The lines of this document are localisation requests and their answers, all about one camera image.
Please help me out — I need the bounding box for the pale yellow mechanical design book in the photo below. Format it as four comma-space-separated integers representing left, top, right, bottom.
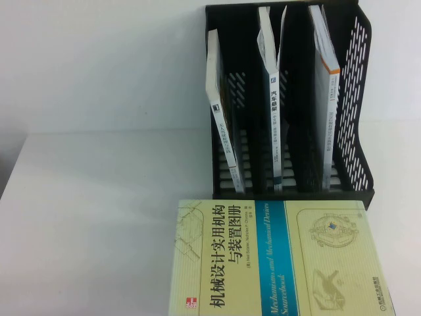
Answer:
167, 196, 394, 316

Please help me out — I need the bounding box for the white-spined thin book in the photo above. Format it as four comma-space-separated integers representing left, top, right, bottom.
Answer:
205, 28, 246, 194

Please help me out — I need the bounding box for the blue and white spined book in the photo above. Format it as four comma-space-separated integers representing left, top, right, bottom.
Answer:
256, 5, 287, 194

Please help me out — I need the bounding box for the black plastic book stand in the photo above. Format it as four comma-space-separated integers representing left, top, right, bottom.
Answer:
204, 0, 376, 211

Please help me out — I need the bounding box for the white book with orange stripe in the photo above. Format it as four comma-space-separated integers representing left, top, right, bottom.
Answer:
308, 5, 341, 192

